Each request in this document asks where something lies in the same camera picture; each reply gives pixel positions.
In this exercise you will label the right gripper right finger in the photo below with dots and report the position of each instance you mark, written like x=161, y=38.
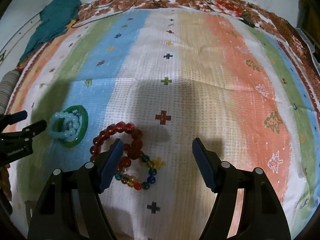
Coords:
x=262, y=215

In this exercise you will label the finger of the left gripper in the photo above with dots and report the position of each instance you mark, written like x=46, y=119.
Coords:
x=32, y=128
x=10, y=119

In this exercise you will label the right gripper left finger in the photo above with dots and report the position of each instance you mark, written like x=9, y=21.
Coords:
x=69, y=206

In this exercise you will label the green jade bangle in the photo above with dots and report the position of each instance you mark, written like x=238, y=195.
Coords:
x=82, y=116

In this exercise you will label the person's left hand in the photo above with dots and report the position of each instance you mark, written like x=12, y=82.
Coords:
x=6, y=193

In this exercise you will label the grey striped pillow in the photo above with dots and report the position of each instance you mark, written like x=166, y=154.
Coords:
x=7, y=86

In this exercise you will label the teal cloth garment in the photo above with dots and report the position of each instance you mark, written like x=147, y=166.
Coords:
x=55, y=19

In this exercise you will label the striped colourful bed cloth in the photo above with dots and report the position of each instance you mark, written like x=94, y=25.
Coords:
x=177, y=74

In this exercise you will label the brown floral blanket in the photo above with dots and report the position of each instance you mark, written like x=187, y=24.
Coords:
x=263, y=19

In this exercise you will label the small black device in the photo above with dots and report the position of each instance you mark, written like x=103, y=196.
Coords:
x=247, y=22

